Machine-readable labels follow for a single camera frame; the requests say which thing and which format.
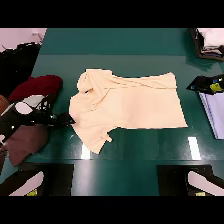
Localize peach T-shirt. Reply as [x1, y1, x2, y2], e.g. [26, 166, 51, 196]
[68, 68, 189, 155]

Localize dark red garment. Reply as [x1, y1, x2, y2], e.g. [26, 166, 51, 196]
[7, 74, 64, 103]

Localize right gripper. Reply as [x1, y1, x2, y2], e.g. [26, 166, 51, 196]
[186, 75, 210, 95]

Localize orange-brown garment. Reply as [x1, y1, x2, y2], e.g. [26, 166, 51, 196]
[0, 94, 10, 115]

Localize white garment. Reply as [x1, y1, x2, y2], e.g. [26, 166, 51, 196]
[197, 27, 224, 50]

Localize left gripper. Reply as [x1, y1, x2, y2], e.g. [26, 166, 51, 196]
[49, 112, 77, 129]

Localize brown garment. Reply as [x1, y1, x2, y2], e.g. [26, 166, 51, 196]
[0, 124, 52, 168]

